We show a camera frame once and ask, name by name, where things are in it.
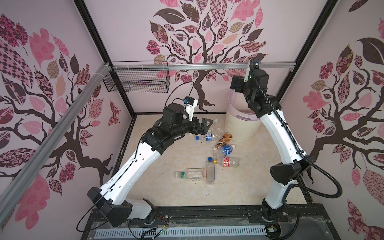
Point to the white slotted cable duct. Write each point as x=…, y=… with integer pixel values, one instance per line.
x=178, y=232

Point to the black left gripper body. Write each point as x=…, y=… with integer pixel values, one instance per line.
x=190, y=126

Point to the aluminium rail on wall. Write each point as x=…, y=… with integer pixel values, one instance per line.
x=219, y=66
x=23, y=180

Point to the black corner frame post left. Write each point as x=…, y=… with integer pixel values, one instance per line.
x=92, y=29

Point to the blue label water bottle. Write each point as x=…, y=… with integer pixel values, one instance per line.
x=224, y=151

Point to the black wire mesh basket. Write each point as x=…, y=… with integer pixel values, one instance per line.
x=138, y=77

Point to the clear square plastic bottle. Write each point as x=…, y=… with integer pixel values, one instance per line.
x=210, y=171

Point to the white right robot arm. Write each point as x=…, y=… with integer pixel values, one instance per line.
x=268, y=109

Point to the red label cola bottle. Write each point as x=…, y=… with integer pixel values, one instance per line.
x=227, y=162

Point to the crushed orange coffee bottle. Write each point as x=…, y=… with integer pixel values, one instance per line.
x=224, y=140

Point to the clear bottle with blue cap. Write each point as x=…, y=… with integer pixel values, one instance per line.
x=209, y=137

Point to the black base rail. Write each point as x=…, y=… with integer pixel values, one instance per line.
x=297, y=222

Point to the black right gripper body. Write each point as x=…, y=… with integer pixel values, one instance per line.
x=239, y=87

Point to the aluminium rail on left wall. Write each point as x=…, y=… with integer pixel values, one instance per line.
x=23, y=180

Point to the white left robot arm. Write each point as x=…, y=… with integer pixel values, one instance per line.
x=110, y=198

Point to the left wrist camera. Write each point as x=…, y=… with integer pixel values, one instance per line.
x=190, y=105

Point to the black corner frame post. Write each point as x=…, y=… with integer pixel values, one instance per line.
x=315, y=33
x=92, y=29

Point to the white bin with purple liner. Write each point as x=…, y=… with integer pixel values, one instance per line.
x=241, y=122

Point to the black corner frame post right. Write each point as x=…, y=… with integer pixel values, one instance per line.
x=315, y=33

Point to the aluminium rail on back wall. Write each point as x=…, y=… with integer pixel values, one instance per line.
x=219, y=66

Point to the clear bottle with white cap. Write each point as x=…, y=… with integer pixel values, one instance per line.
x=219, y=128

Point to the clear bottle with green cap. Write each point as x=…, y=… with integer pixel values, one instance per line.
x=191, y=174

